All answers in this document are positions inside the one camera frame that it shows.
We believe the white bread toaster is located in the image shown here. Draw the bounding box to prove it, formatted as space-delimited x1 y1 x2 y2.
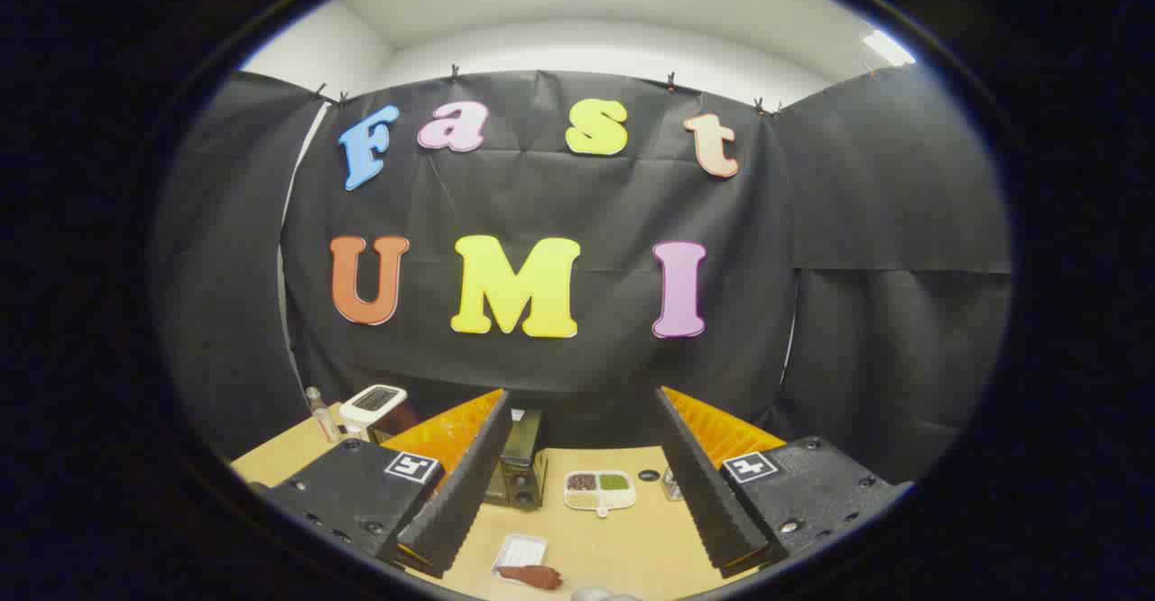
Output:
339 384 408 442

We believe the white rectangular tray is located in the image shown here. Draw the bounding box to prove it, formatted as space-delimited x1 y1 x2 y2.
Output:
490 533 549 581

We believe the clear glass bottle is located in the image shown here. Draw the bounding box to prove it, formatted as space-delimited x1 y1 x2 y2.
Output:
305 387 342 445

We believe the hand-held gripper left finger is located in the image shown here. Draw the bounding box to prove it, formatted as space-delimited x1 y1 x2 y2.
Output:
248 389 513 579

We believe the ceiling light panel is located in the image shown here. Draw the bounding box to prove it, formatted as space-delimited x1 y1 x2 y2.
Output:
862 30 916 67

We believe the white divided bean dish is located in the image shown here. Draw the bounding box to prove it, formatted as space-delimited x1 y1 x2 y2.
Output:
564 469 637 518

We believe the brown meat slice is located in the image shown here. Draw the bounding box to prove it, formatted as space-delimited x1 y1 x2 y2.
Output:
498 565 563 591

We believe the black toaster oven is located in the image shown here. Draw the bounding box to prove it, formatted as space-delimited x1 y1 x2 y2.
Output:
368 402 549 510

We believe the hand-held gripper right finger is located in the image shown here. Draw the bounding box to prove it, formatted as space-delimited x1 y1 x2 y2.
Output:
651 386 912 579

